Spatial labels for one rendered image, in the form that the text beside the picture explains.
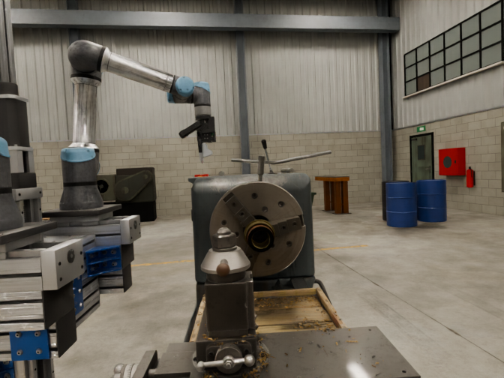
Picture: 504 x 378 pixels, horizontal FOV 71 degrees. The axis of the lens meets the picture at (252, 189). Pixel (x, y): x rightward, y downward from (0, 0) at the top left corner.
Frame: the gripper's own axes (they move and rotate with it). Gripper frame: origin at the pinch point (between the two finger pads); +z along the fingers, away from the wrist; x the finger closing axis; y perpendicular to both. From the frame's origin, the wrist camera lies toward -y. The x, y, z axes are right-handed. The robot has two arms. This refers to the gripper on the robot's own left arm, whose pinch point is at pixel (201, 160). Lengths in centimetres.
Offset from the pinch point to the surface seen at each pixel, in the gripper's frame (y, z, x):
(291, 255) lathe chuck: 33, 34, -50
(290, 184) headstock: 36, 12, -34
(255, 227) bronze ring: 21, 22, -64
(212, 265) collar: 13, 20, -111
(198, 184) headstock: 2.1, 9.6, -33.0
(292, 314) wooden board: 30, 44, -72
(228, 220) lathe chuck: 13, 21, -50
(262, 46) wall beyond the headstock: 112, -390, 986
